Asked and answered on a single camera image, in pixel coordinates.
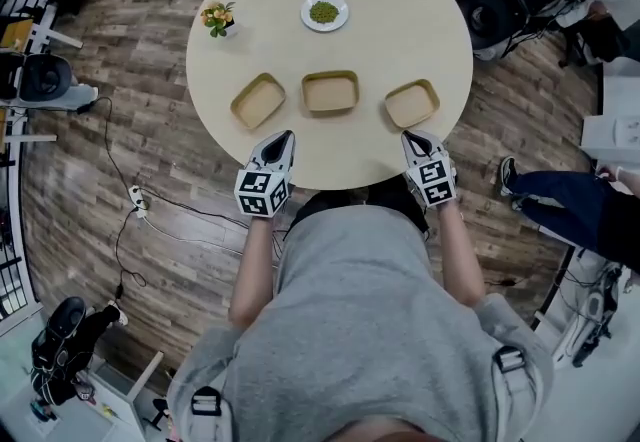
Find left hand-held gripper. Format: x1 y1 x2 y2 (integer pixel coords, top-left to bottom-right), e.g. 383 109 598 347
233 129 297 220

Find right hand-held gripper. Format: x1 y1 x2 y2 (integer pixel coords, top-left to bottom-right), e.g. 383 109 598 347
401 129 457 208

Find brown paper tray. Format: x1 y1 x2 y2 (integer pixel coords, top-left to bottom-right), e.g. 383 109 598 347
383 78 441 130
300 69 361 120
229 72 287 131

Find person's left forearm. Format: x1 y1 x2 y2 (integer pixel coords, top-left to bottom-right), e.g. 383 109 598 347
228 217 279 329

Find person's right forearm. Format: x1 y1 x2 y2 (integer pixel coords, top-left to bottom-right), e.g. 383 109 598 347
437 202 486 306

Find person's black trousers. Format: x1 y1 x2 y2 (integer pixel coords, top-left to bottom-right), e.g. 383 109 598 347
291 174 431 241

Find white plate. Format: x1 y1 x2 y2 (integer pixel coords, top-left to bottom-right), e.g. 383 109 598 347
300 0 350 33

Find pile of green beans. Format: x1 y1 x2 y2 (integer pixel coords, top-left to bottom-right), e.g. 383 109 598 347
309 1 339 25

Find potted orange flower plant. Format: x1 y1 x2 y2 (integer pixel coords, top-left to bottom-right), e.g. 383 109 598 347
200 1 240 39

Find white power strip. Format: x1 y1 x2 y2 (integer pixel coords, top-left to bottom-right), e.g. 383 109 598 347
128 185 150 220

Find person's grey shirt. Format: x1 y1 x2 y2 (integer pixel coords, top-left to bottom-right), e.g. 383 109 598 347
167 204 556 442

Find white cabinet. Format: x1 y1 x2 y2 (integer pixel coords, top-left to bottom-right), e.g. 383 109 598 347
579 57 640 166

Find black and white device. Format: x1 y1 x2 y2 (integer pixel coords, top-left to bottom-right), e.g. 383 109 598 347
549 249 640 371

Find wooden top white desk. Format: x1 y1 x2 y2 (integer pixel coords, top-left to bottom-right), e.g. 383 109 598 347
0 0 84 54

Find white floor cable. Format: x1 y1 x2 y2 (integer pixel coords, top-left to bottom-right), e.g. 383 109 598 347
139 209 251 251

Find black floor cable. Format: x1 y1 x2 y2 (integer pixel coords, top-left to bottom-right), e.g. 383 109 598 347
77 96 146 211
113 207 149 304

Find grey backpack strap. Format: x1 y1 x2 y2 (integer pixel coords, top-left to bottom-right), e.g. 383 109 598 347
489 344 544 442
184 384 234 442

